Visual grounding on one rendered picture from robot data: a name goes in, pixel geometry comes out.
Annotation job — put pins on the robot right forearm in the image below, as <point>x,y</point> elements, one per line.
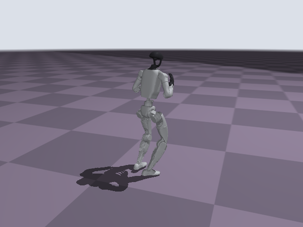
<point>171,90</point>

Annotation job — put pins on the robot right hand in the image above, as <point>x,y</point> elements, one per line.
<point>171,79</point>

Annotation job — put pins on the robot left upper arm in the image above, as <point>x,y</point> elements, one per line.
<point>138,82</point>

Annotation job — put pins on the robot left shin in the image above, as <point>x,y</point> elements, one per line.
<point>142,150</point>

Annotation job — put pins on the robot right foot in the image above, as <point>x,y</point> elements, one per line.
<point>146,172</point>

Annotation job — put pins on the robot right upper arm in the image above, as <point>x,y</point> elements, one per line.
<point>165,84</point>

